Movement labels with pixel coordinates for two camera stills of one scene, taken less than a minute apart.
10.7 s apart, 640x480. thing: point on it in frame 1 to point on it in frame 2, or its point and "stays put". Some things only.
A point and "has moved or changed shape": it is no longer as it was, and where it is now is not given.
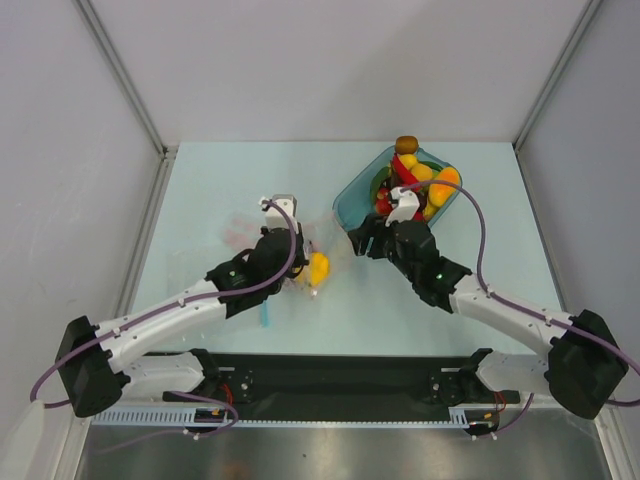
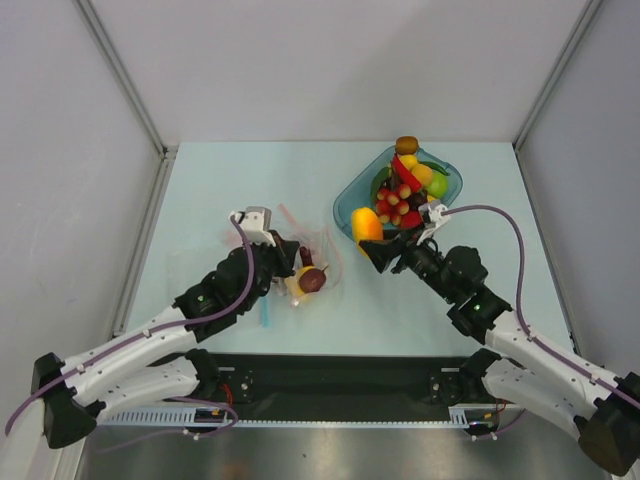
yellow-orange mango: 438,194 has moved or changed shape
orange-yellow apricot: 422,172 stays put
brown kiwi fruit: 406,145 stays put
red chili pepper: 402,172 stays put
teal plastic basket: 354,202 stays put
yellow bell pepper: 317,270 to 292,284
